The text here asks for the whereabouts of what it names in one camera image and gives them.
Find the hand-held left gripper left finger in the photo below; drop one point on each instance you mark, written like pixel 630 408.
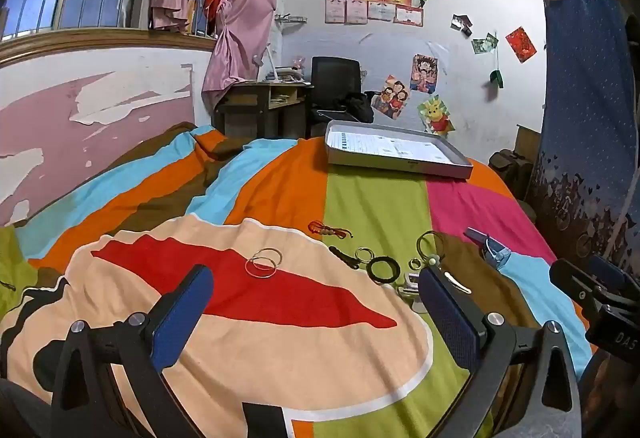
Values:
pixel 180 318

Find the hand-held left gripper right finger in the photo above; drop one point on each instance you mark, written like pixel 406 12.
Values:
pixel 447 318

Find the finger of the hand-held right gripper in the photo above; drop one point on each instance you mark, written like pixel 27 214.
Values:
pixel 609 272
pixel 575 283

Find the silver square buckle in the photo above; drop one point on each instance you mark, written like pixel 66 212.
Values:
pixel 407 289

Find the thin silver bangle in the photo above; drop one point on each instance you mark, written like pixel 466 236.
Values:
pixel 247 269

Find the black bangle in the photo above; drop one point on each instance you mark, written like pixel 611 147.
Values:
pixel 370 270

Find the clear bangle rings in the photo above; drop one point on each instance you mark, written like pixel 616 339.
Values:
pixel 254 254

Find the black hair clip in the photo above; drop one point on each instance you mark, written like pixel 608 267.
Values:
pixel 344 257

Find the grey tray with printed sheet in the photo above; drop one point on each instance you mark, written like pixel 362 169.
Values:
pixel 395 150

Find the white hair clip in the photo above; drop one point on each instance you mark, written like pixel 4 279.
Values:
pixel 457 282

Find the blue hair clip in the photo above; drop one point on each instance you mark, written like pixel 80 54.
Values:
pixel 487 248

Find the dark green bag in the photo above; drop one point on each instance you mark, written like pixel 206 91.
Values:
pixel 510 167

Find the cardboard box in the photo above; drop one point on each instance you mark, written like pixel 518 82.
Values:
pixel 527 145

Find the multicoloured striped blanket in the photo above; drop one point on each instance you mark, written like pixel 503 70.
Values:
pixel 280 198

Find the blue printed cloth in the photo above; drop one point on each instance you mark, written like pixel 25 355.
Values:
pixel 585 92

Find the yellow bear poster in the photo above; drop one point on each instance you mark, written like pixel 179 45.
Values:
pixel 436 115

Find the dark wooden desk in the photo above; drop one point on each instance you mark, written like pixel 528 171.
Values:
pixel 250 105

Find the cartoon family poster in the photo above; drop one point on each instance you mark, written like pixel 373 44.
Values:
pixel 392 97

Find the black bag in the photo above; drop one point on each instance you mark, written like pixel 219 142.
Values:
pixel 357 106

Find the cartoon fighter poster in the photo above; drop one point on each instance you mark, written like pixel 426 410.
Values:
pixel 424 73

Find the stack of papers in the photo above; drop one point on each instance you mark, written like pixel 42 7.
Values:
pixel 290 75

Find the black office chair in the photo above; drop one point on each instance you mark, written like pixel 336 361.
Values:
pixel 334 75

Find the white desk lamp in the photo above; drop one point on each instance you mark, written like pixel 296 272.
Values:
pixel 267 62

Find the wooden window sill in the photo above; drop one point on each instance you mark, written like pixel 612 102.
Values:
pixel 100 40

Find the large pink curtain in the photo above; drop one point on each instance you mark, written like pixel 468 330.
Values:
pixel 245 7

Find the green wall hanger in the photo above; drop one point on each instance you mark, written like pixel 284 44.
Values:
pixel 496 78

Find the red wall paper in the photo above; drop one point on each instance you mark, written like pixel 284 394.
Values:
pixel 521 43

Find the green wall photo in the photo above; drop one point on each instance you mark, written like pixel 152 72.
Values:
pixel 484 43

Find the dark wall photos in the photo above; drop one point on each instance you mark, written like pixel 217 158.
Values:
pixel 461 23

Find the metal wall shelf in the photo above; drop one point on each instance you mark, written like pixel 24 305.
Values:
pixel 290 18

